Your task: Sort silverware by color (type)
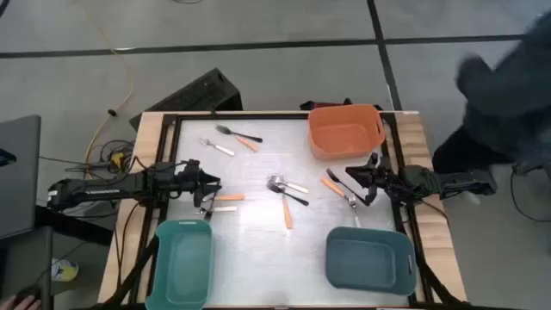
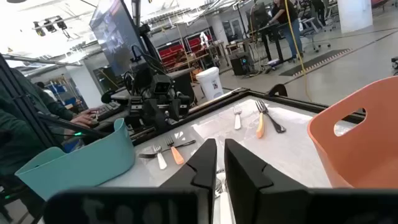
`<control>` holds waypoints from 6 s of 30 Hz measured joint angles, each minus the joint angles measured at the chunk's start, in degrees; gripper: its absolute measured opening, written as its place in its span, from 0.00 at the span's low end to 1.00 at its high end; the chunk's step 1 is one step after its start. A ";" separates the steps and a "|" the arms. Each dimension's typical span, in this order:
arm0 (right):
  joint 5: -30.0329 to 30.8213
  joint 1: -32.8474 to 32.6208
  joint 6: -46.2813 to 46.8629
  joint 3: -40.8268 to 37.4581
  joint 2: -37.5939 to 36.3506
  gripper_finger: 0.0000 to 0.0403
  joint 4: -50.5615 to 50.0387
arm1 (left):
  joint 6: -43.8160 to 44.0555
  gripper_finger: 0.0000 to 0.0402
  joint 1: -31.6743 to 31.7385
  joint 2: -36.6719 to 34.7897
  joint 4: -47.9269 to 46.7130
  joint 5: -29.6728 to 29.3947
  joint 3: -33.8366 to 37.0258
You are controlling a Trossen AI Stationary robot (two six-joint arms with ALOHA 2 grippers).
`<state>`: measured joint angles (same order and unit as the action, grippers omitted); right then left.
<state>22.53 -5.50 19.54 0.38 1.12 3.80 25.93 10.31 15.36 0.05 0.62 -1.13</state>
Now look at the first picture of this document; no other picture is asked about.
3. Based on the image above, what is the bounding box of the black floor cable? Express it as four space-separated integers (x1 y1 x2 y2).
510 170 551 224

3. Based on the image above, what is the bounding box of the black perforated case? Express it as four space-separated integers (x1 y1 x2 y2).
128 67 244 132

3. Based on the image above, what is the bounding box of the black metal table frame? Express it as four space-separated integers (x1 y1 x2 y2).
101 110 468 310

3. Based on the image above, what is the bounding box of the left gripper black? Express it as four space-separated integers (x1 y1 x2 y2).
170 158 223 208

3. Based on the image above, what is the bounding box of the yellow cable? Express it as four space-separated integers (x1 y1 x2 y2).
75 0 135 189

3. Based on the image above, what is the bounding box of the person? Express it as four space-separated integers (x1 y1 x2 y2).
431 11 551 176

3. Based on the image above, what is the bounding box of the person's hand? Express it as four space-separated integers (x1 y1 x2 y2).
0 294 42 310

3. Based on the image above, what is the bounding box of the grey laptop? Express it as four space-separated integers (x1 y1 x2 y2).
0 115 42 240

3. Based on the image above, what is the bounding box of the yellow and white packet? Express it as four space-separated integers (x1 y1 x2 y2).
50 257 80 282

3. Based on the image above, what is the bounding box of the black cable tangle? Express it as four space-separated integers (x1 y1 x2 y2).
38 138 145 208

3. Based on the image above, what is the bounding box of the dark red and black object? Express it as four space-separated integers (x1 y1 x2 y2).
300 97 384 112

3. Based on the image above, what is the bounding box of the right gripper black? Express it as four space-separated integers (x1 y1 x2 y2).
344 152 406 208

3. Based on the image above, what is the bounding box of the black fork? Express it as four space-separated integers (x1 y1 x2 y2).
214 124 264 144
325 167 371 207
265 182 311 208
204 183 223 223

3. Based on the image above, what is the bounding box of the orange plastic bin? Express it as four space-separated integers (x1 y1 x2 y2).
307 103 387 162

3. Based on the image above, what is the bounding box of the dark blue-grey plastic bin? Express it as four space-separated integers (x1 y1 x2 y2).
325 226 418 303

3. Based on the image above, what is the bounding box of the light teal plastic bin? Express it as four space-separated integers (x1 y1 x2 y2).
145 218 215 310

